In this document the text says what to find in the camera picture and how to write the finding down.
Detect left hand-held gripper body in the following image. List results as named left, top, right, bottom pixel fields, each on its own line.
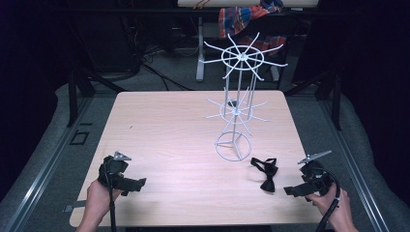
left=98, top=150, right=140, bottom=191

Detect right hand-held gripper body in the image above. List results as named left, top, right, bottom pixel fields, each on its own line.
left=296, top=149, right=336, bottom=196

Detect black bow tie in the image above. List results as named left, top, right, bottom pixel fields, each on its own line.
left=249, top=157, right=279, bottom=194

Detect white wire display rack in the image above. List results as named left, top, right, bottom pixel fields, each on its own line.
left=198, top=31, right=289, bottom=162

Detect person's left hand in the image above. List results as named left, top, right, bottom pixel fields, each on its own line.
left=86, top=178, right=125, bottom=224

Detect person's right hand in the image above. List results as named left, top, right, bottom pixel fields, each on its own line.
left=305, top=188, right=353, bottom=228

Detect grey tape strip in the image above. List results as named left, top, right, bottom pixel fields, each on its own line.
left=63, top=200, right=87, bottom=214

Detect black metal stand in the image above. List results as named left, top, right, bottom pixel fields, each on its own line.
left=65, top=62, right=128, bottom=129
left=283, top=69, right=343, bottom=131

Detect plaid cloth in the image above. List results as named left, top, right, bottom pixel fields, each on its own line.
left=218, top=0, right=288, bottom=50

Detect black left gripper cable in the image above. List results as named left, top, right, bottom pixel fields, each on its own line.
left=102, top=162, right=118, bottom=232

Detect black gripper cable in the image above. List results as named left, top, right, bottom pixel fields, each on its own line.
left=102, top=162, right=118, bottom=232
left=314, top=167, right=342, bottom=232

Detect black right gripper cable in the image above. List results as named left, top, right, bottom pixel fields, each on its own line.
left=314, top=167, right=342, bottom=232

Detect aluminium frame rail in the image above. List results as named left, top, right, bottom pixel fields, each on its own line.
left=317, top=96, right=393, bottom=232
left=0, top=96, right=95, bottom=232

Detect black floor cables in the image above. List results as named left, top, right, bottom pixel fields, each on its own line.
left=127, top=42, right=196, bottom=92

